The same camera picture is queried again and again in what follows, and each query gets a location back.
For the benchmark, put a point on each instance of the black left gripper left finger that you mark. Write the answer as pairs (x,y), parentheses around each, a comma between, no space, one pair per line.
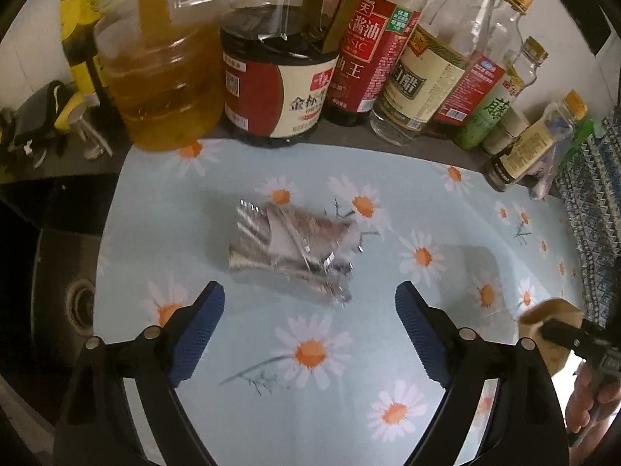
(189,330)

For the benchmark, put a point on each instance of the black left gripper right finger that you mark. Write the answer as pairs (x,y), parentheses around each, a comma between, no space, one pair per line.
(421,324)

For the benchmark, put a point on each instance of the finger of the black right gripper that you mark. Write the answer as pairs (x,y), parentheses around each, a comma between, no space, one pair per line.
(564,335)

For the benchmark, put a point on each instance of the person's right hand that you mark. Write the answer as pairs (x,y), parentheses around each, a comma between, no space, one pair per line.
(584,397)

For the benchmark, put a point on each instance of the blue patterned cloth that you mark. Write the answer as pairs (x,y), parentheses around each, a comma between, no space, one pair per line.
(589,185)

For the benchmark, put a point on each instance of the crumpled silver foil wrapper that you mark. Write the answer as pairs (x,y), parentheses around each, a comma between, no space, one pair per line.
(300,244)

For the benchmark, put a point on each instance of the black sink basin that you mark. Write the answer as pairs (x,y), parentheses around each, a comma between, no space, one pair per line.
(51,232)

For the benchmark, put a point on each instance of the small dark sauce bottle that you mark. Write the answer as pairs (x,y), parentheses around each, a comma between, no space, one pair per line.
(558,122)

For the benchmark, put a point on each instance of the small seasoning jar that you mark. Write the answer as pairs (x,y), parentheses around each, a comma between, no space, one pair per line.
(505,133)

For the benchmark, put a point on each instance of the cooking oil bottle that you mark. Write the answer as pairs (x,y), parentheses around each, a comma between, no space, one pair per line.
(162,60)

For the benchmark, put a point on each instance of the dark vinegar red label bottle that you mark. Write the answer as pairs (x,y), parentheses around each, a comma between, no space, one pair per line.
(504,41)

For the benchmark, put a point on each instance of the green pepper oil bottle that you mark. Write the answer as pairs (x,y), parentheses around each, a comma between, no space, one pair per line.
(521,74)

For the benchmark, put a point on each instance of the clear white vinegar bottle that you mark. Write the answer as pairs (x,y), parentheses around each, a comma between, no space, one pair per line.
(448,38)

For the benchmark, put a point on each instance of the large soy sauce jug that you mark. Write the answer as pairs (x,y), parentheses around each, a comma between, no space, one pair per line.
(279,57)

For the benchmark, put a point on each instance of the red label soy sauce bottle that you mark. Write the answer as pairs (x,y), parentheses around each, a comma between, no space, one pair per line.
(373,42)

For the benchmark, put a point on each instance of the yellow dish soap jug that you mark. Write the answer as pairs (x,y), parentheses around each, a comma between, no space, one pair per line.
(78,19)

